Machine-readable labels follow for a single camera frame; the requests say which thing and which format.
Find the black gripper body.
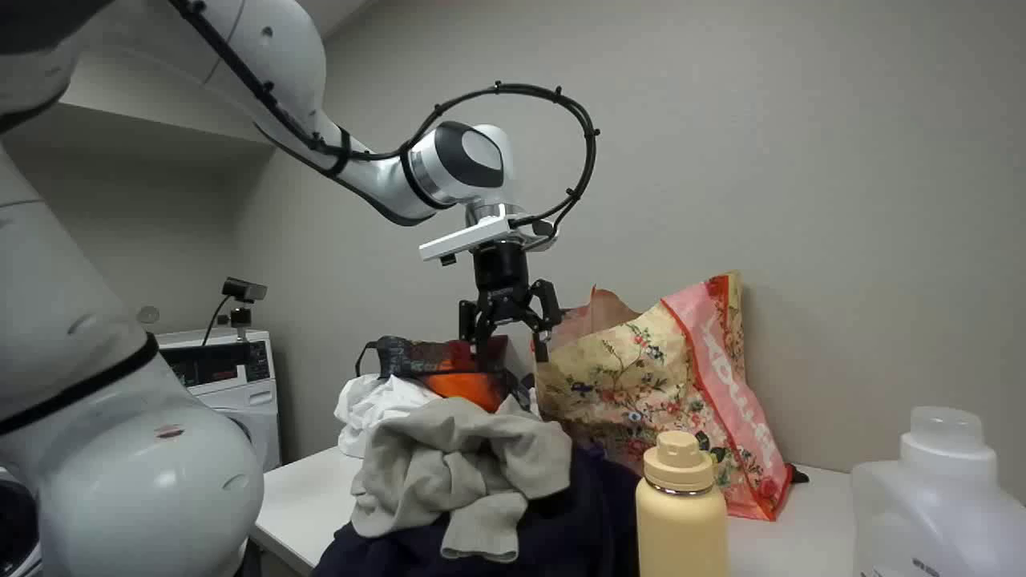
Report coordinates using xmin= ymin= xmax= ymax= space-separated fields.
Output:
xmin=471 ymin=238 xmax=534 ymax=306

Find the floral red shopping bag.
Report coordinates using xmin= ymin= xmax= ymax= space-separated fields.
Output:
xmin=533 ymin=268 xmax=801 ymax=526

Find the white cloth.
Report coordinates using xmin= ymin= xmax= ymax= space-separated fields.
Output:
xmin=333 ymin=371 xmax=441 ymax=463

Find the grey garment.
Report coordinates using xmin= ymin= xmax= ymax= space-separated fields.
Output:
xmin=346 ymin=393 xmax=576 ymax=569

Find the navy blue garment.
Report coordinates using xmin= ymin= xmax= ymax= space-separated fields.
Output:
xmin=311 ymin=444 xmax=643 ymax=577

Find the pale yellow water bottle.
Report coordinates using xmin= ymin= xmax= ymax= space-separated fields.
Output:
xmin=631 ymin=428 xmax=735 ymax=577

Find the translucent detergent jug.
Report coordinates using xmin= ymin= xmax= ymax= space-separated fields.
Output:
xmin=848 ymin=404 xmax=1026 ymax=577

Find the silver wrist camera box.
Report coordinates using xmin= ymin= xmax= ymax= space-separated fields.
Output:
xmin=418 ymin=206 xmax=542 ymax=267

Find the orange basket with dark handles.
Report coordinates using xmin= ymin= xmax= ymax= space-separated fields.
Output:
xmin=357 ymin=333 xmax=539 ymax=418

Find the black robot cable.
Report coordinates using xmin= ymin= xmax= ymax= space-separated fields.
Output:
xmin=170 ymin=0 xmax=603 ymax=246

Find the black camera on stand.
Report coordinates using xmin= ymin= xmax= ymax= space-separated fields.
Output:
xmin=201 ymin=276 xmax=270 ymax=347

